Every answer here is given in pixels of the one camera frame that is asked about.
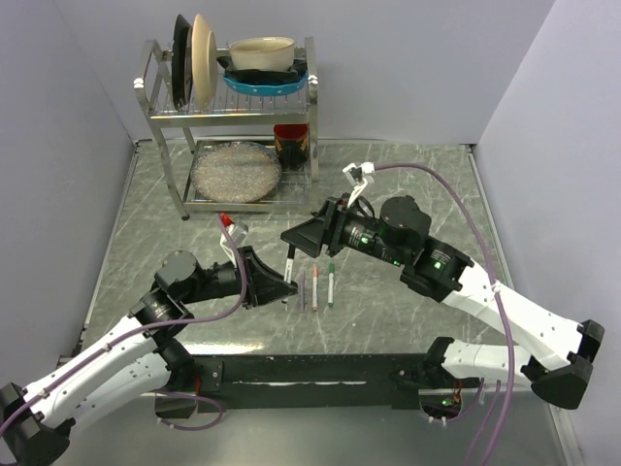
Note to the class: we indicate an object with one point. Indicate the black white marker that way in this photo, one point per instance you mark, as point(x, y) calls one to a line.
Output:
point(288, 269)

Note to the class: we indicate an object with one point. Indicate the steel dish rack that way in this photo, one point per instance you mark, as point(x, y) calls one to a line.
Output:
point(230, 117)

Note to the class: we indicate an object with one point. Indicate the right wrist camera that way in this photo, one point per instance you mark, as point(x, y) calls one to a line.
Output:
point(359, 176)

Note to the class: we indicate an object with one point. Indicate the purple pen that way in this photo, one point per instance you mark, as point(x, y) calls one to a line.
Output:
point(302, 290)

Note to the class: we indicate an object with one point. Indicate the red black cup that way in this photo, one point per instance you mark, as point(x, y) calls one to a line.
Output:
point(292, 145)

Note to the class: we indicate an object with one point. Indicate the speckled glass plate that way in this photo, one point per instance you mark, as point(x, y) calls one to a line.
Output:
point(236, 172)

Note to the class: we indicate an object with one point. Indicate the aluminium frame rail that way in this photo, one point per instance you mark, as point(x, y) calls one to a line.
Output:
point(446, 363)

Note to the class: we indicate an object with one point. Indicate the cream bowl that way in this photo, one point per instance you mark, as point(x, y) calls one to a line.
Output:
point(263, 53)

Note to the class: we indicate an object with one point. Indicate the black plate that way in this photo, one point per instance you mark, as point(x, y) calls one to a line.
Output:
point(181, 63)

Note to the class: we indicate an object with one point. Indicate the black dish under bowl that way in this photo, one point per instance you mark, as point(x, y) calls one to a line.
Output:
point(264, 77)

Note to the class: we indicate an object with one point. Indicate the green white marker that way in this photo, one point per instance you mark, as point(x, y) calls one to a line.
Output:
point(331, 285)

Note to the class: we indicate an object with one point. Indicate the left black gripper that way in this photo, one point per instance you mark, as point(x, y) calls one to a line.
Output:
point(267, 285)

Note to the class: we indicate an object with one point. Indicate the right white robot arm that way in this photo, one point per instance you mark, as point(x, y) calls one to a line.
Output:
point(551, 354)

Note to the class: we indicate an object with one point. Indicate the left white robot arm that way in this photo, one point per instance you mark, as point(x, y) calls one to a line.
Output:
point(36, 425)

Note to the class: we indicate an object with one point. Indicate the red white marker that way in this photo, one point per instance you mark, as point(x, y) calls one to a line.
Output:
point(314, 288)

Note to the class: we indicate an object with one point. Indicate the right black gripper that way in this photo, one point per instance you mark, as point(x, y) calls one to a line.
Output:
point(310, 236)

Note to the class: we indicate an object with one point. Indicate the blue dotted dish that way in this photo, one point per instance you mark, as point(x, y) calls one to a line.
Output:
point(266, 90)

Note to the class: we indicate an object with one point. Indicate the beige plate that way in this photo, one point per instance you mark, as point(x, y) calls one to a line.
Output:
point(204, 63)

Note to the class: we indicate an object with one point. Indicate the black base beam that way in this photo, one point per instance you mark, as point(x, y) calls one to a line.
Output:
point(282, 381)

